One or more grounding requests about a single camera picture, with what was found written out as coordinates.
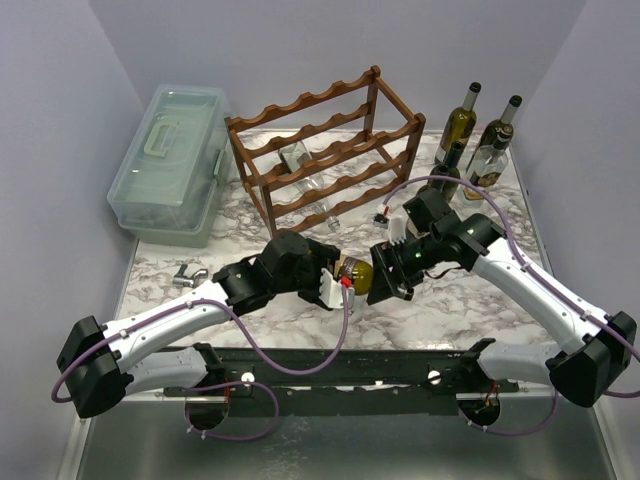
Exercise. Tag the brown wooden wine rack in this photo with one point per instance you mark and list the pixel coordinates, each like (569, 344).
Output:
(398, 149)

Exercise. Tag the green bottle silver foil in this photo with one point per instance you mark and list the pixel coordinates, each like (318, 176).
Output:
(503, 123)
(460, 123)

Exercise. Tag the silver metal pipe fitting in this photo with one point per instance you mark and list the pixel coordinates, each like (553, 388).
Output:
(182, 280)

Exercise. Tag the green bottle brown label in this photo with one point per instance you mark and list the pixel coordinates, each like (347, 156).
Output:
(359, 272)

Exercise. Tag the clear glass wine bottle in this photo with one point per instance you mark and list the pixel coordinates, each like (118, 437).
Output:
(293, 157)

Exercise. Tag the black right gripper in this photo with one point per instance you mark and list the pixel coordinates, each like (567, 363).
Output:
(382, 273)

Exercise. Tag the clear bottle black cap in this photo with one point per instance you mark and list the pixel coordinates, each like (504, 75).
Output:
(488, 163)

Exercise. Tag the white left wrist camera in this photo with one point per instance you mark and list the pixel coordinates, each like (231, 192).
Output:
(334, 294)

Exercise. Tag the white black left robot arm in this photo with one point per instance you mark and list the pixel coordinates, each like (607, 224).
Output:
(101, 364)

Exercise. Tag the dark green wine bottle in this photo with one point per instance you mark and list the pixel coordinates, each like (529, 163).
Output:
(432, 205)
(447, 168)

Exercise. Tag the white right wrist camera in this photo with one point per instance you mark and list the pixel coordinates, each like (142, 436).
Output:
(395, 226)

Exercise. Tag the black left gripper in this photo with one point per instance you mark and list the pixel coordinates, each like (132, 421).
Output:
(327, 257)

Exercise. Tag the black metal base rail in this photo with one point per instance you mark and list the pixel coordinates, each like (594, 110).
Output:
(357, 382)

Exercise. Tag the translucent green plastic toolbox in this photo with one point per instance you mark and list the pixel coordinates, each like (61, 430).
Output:
(169, 186)

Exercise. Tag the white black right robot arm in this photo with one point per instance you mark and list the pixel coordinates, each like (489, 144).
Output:
(591, 347)

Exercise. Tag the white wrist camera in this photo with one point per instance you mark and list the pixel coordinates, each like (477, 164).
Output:
(334, 294)
(395, 226)

